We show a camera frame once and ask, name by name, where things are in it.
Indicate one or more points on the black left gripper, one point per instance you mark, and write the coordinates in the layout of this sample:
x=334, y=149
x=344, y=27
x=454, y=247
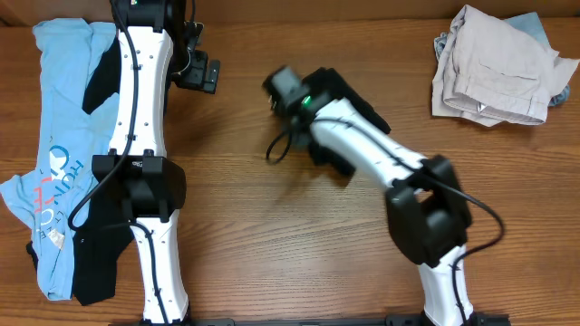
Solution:
x=199, y=72

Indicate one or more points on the black t-shirt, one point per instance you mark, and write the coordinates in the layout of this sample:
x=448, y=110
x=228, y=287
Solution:
x=328, y=79

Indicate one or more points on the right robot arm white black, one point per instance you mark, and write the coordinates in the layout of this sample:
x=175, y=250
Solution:
x=427, y=218

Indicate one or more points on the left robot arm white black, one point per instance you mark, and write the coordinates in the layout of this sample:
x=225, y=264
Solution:
x=158, y=42

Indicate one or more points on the light blue printed t-shirt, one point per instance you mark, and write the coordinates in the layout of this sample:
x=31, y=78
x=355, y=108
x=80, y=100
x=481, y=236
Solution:
x=69, y=137

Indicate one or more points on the black garment with logo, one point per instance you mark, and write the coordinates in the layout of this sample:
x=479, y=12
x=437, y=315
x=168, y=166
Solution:
x=101, y=247

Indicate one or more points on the beige folded shorts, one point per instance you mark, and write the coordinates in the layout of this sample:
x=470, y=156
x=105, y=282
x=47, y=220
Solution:
x=490, y=72

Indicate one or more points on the pale blue folded cloth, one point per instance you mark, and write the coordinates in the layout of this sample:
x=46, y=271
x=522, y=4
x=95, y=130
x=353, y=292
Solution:
x=530, y=24

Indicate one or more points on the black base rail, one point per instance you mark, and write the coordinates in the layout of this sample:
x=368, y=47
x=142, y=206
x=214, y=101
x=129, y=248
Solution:
x=477, y=319

